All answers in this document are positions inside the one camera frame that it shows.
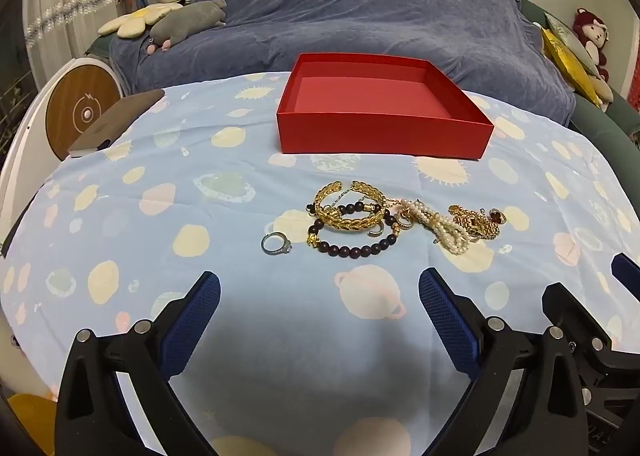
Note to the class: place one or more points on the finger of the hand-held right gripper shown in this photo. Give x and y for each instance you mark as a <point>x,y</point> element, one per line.
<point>575,306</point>
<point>626,270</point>

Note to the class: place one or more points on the red cardboard box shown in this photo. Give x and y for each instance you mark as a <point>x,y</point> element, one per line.
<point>380,110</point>

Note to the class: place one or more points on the round white wooden device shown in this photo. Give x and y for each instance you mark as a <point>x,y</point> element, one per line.
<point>80,110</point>

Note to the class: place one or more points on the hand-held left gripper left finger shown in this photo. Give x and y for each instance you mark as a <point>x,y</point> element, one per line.
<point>192,321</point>

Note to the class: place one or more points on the blue covered sofa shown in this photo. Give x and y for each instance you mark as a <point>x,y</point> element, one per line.
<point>350,5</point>

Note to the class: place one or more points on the yellow pillow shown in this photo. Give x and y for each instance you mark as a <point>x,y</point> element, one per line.
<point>565,58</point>

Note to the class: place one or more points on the red patterned wall hanging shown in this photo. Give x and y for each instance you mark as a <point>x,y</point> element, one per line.
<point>634,98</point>

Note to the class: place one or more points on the grey patterned pillow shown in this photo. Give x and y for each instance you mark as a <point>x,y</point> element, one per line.
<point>570,38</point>

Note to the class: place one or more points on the gold patterned hair clip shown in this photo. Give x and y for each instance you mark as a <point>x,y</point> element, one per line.
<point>460,216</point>

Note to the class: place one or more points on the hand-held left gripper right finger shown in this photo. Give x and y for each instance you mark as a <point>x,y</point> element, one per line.
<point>445,316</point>

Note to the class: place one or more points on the grey plush toy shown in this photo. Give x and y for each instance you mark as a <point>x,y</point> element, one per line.
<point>185,20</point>

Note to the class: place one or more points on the gold leaf bangle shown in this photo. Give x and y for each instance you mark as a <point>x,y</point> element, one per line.
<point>350,225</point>

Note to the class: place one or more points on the flower shaped pillow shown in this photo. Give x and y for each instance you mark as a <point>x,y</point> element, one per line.
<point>130,20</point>

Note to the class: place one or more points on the red monkey plush toy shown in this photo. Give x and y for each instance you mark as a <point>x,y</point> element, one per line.
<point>592,35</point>

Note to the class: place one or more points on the brown phone case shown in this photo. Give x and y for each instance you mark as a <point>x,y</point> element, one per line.
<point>110,123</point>

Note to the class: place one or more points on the small silver earring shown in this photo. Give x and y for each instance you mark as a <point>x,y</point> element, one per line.
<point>376,234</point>

